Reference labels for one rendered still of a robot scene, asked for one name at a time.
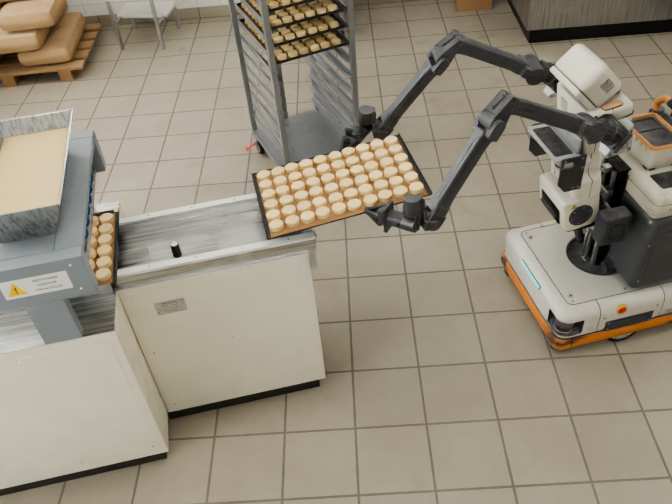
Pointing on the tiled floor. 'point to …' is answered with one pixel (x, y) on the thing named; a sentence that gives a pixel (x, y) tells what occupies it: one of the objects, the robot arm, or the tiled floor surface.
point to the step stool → (143, 15)
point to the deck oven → (590, 18)
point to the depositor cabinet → (77, 399)
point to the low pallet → (12, 74)
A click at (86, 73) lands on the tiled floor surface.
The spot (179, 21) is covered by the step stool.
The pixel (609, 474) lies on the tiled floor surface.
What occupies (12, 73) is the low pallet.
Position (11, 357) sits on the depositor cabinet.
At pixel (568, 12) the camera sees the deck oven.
